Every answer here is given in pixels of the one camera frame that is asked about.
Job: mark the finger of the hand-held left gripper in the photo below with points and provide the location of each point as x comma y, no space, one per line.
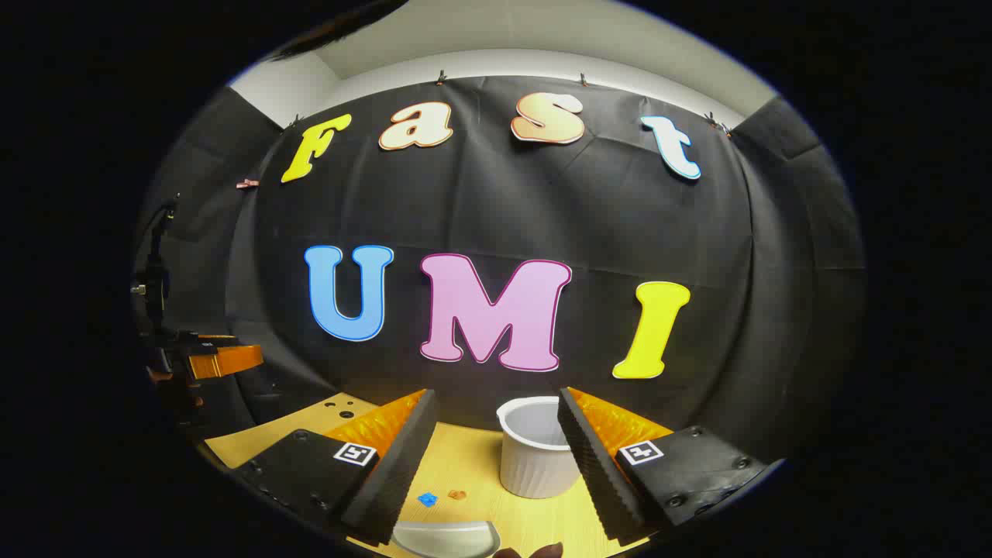
225,361

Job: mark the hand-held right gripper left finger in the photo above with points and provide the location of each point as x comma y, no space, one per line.
395,473

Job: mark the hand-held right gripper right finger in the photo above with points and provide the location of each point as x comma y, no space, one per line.
601,473

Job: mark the blue paper trash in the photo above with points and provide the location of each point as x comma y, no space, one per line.
427,499

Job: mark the white ribbed garbage bin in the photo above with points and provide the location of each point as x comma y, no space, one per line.
535,457

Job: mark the grey plastic dustpan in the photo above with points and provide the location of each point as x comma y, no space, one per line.
446,539

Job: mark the wooden desktop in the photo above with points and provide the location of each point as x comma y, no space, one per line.
465,465

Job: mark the black backdrop cloth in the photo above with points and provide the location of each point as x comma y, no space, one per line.
604,225

